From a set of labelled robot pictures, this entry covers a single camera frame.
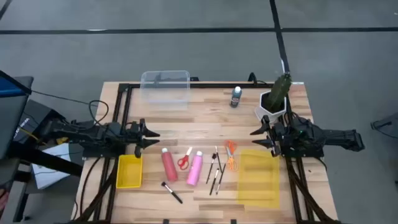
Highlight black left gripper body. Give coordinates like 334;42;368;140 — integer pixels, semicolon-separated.
127;118;147;159

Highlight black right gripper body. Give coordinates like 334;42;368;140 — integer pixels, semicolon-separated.
263;114;284;157

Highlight red paint bottle white cap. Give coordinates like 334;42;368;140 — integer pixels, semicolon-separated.
160;147;179;182

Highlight orange handled scissors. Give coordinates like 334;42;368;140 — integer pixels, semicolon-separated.
224;139;239;172

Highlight red handled scissors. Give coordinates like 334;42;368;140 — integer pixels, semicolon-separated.
177;146;193;171

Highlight dark paint bottle white cap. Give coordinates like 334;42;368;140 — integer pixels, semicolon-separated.
229;86;243;109

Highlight thin brush wide black head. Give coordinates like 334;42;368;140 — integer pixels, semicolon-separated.
205;152;217;185

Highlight pink paint bottle white cap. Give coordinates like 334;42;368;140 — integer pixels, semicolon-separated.
186;151;204;187

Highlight large black fluffy-head brush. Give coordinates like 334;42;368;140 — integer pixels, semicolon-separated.
160;181;183;205

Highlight long thin black paintbrush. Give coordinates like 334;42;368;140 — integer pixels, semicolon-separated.
216;163;227;196

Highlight thick black brush silver ferrule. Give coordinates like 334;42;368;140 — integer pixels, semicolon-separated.
209;168;220;196

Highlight small yellow plastic basket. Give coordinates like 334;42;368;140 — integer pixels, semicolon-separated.
116;154;144;190

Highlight green cactus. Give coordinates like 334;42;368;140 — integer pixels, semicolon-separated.
266;73;293;113

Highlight clear plastic storage bin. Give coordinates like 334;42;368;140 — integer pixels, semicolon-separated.
139;70;191;105

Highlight translucent yellow plastic tray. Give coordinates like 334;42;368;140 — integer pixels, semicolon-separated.
237;149;280;209

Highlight black stand beam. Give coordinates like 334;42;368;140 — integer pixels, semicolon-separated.
7;141;84;177

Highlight white board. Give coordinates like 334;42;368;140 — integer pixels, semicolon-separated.
30;142;79;190

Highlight black equipment case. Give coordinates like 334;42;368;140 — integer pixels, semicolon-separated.
14;98;67;146

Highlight dark monitor blue screen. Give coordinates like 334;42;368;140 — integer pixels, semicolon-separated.
0;70;34;161

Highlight black aluminium table frame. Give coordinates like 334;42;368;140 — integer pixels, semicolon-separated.
70;81;341;224

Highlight black floor cable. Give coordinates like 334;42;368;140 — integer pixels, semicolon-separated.
30;89;110;127

